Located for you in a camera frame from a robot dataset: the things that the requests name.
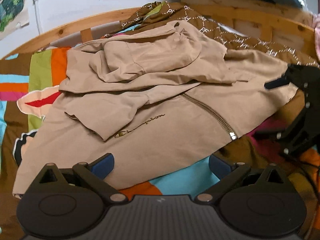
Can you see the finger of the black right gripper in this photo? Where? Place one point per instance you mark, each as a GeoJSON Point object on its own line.
{"type": "Point", "coordinates": [279, 82]}

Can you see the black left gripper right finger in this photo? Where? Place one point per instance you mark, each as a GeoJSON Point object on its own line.
{"type": "Point", "coordinates": [229, 175]}

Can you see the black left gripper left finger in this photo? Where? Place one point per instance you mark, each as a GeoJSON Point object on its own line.
{"type": "Point", "coordinates": [92, 175]}

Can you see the beige zip hoodie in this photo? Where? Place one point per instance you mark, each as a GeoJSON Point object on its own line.
{"type": "Point", "coordinates": [158, 101]}

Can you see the colourful striped brown duvet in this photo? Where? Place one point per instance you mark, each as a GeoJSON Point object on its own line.
{"type": "Point", "coordinates": [29, 88]}

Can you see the anime girl poster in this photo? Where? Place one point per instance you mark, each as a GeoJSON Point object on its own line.
{"type": "Point", "coordinates": [14, 15]}

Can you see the wooden bed frame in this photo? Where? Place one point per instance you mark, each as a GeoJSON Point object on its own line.
{"type": "Point", "coordinates": [281, 31]}

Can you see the white wall conduit pipe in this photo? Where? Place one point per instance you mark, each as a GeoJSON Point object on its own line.
{"type": "Point", "coordinates": [37, 16]}

